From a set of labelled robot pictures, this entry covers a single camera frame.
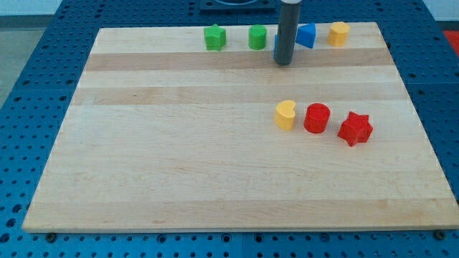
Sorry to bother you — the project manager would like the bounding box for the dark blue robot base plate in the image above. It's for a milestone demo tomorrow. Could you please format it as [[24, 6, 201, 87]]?
[[197, 0, 276, 13]]

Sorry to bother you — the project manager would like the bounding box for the green cylinder block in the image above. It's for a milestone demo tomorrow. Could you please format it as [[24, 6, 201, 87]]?
[[248, 24, 267, 50]]

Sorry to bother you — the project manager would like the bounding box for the light wooden board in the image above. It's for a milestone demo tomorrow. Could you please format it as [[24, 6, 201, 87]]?
[[22, 22, 458, 233]]

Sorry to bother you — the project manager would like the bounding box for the blue block behind rod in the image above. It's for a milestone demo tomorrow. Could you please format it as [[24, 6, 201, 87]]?
[[273, 34, 278, 60]]

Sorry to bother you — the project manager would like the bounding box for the red cylinder block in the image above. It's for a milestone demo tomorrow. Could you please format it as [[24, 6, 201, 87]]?
[[303, 103, 331, 133]]

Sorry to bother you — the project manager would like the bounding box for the blue triangle block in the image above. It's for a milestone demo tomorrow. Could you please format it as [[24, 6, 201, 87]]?
[[295, 23, 316, 49]]

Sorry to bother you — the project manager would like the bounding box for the yellow heart block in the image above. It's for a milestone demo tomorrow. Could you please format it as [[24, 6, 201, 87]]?
[[274, 100, 296, 130]]

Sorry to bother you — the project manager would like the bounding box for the yellow hexagon block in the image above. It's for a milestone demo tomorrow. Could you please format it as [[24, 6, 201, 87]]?
[[327, 21, 351, 47]]

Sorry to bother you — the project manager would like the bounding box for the green star block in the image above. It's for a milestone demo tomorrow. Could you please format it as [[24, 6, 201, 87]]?
[[204, 24, 226, 51]]

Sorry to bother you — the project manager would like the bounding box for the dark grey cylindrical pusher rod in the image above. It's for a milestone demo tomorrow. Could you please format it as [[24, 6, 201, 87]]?
[[275, 0, 301, 65]]

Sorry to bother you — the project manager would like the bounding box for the red star block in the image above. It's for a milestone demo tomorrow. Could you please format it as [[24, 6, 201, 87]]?
[[338, 111, 373, 147]]

